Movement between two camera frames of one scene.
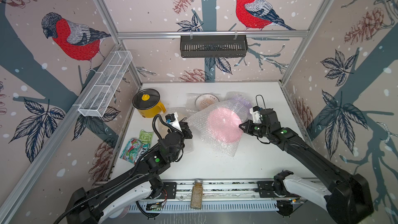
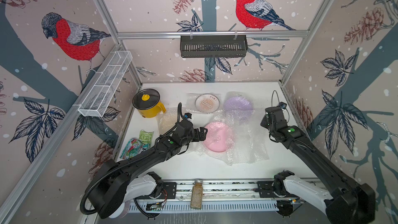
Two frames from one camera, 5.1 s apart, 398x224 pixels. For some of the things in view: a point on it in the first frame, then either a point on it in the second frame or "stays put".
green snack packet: [133, 149] stays put
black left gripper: [185, 128] stays put
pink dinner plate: [225, 124] to [219, 137]
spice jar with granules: [196, 195] stays put
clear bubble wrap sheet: [219, 125] to [248, 145]
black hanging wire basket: [213, 46] stays put
